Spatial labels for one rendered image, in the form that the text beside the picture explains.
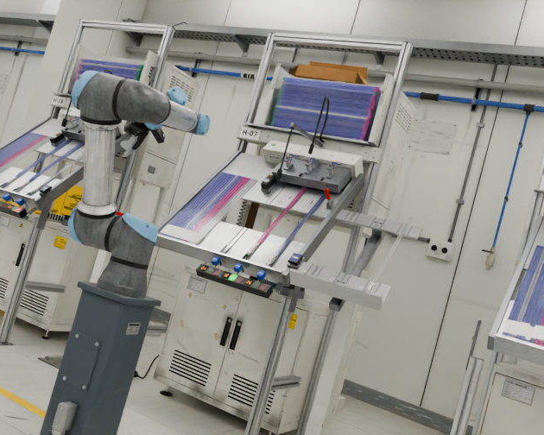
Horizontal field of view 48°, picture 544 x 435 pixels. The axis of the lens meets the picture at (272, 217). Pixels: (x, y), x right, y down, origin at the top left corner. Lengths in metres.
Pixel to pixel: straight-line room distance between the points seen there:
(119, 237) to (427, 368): 2.71
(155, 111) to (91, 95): 0.18
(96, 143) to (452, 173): 2.89
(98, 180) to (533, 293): 1.47
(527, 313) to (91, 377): 1.39
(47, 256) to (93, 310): 1.73
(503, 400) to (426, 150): 2.30
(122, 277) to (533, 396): 1.47
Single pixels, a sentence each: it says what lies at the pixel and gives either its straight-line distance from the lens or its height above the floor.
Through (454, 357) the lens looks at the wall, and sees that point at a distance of 4.10.
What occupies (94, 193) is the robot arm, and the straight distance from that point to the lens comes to 1.86.
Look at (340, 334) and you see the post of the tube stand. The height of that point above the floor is 0.56.
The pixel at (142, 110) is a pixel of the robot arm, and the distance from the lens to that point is 1.72.
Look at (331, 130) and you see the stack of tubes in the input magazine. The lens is 2.87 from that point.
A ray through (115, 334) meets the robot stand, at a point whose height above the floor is 0.44.
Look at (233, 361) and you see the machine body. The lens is 2.77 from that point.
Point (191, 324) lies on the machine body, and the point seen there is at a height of 0.36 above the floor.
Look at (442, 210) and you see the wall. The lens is 4.20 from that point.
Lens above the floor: 0.78
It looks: 3 degrees up
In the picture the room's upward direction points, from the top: 16 degrees clockwise
